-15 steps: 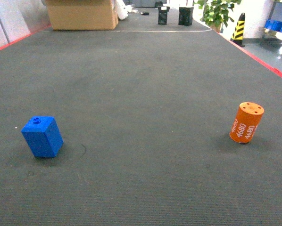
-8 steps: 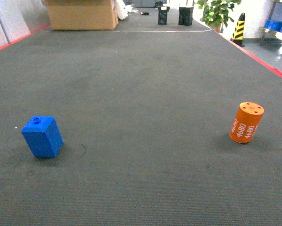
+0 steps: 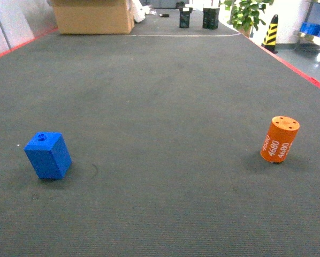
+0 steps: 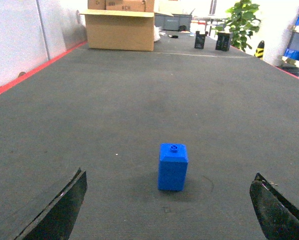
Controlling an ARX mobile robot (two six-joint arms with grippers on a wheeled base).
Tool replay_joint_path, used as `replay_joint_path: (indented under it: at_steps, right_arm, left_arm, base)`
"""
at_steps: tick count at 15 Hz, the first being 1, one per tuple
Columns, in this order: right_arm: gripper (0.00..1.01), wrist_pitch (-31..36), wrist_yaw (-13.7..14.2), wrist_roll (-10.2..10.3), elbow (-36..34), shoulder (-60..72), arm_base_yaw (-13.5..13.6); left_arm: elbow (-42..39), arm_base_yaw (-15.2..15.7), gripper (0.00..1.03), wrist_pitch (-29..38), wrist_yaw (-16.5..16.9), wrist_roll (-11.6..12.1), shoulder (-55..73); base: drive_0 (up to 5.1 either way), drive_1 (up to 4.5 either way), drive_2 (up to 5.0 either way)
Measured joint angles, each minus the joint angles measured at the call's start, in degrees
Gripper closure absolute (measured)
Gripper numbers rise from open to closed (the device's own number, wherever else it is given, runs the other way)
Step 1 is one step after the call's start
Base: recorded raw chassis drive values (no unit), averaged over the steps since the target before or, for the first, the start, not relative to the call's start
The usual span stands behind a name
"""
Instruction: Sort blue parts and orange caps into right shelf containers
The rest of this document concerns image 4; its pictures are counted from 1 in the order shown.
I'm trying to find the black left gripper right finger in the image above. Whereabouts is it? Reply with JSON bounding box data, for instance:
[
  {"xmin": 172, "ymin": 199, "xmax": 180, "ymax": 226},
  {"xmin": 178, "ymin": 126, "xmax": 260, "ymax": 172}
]
[{"xmin": 249, "ymin": 172, "xmax": 299, "ymax": 240}]

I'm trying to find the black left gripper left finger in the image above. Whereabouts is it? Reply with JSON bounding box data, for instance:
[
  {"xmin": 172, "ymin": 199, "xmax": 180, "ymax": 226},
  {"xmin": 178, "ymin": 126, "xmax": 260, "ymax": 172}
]
[{"xmin": 16, "ymin": 168, "xmax": 87, "ymax": 240}]

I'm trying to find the blue rectangular plastic part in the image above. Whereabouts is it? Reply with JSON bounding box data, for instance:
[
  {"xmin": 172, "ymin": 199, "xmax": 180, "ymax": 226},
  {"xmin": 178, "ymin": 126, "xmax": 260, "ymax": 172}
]
[{"xmin": 157, "ymin": 143, "xmax": 189, "ymax": 192}]

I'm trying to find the yellow black traffic cone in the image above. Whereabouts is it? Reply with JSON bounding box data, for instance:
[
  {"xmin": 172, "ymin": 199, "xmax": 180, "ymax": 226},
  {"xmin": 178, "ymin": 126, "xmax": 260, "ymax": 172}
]
[{"xmin": 254, "ymin": 40, "xmax": 265, "ymax": 60}]

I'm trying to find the right black battery box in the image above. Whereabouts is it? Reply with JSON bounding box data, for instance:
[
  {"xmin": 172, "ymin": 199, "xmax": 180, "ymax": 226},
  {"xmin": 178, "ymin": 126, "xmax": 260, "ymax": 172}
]
[{"xmin": 215, "ymin": 31, "xmax": 233, "ymax": 52}]

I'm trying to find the black battery box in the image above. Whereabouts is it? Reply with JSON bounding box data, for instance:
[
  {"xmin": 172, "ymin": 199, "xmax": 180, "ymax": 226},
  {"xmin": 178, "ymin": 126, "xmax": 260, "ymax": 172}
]
[
  {"xmin": 194, "ymin": 30, "xmax": 208, "ymax": 49},
  {"xmin": 215, "ymin": 31, "xmax": 233, "ymax": 52}
]

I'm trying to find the large open cardboard box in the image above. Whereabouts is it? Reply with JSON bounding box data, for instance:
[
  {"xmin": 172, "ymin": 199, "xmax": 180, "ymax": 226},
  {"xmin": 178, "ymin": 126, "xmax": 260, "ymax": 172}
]
[{"xmin": 79, "ymin": 9, "xmax": 155, "ymax": 52}]

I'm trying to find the left black battery box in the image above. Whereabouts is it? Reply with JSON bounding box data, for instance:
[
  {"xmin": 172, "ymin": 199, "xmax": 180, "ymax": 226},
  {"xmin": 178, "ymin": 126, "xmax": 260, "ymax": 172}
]
[{"xmin": 194, "ymin": 30, "xmax": 208, "ymax": 49}]

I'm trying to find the green potted plant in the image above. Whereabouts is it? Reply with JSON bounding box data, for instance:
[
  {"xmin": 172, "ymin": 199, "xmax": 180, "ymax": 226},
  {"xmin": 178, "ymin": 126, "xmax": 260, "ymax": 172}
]
[{"xmin": 213, "ymin": 0, "xmax": 261, "ymax": 52}]

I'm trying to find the white plastic bag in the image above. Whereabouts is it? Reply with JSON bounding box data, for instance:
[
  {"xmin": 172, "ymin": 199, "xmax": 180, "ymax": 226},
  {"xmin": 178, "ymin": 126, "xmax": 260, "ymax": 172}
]
[{"xmin": 154, "ymin": 26, "xmax": 166, "ymax": 42}]

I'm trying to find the small cardboard box top left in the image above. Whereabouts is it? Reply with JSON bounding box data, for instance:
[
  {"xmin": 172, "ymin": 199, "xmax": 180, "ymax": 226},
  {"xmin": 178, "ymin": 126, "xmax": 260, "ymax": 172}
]
[{"xmin": 87, "ymin": 0, "xmax": 106, "ymax": 10}]

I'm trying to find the grey plastic crate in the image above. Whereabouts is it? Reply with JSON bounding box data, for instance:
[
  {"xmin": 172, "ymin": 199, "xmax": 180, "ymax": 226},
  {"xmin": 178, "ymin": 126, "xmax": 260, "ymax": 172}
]
[{"xmin": 154, "ymin": 13, "xmax": 192, "ymax": 32}]

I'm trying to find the cardboard box marked H3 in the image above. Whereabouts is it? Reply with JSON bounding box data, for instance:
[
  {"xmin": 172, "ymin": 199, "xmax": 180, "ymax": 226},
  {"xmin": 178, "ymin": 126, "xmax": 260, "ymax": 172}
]
[{"xmin": 105, "ymin": 0, "xmax": 155, "ymax": 13}]

